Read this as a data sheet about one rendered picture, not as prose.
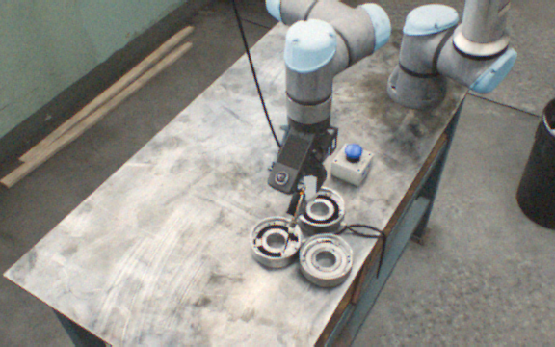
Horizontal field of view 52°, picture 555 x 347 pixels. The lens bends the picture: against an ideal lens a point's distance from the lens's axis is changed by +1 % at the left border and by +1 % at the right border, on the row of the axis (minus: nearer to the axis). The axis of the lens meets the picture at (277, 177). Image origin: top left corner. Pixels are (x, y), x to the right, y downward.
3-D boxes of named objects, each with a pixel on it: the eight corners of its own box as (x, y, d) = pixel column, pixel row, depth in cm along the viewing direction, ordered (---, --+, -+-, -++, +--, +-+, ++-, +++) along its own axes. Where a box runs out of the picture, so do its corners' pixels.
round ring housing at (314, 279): (350, 293, 107) (352, 281, 104) (295, 286, 108) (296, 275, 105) (354, 249, 114) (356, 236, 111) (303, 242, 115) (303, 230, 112)
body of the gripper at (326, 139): (337, 151, 103) (342, 101, 94) (315, 181, 98) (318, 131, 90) (302, 137, 106) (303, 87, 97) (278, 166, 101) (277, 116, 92)
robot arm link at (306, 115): (318, 112, 86) (273, 94, 89) (317, 133, 90) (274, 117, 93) (340, 85, 90) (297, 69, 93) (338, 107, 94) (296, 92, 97)
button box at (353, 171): (358, 187, 125) (360, 172, 122) (330, 174, 128) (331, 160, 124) (374, 164, 130) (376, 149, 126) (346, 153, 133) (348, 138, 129)
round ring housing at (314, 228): (285, 223, 119) (285, 210, 116) (311, 192, 125) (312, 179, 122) (328, 245, 115) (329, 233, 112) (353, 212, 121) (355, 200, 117)
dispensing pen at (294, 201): (273, 252, 109) (298, 173, 104) (281, 246, 112) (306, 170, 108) (282, 256, 108) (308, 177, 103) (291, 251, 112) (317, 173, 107)
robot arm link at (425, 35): (418, 40, 146) (428, -9, 136) (462, 62, 140) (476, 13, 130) (388, 59, 141) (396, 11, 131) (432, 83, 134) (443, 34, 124)
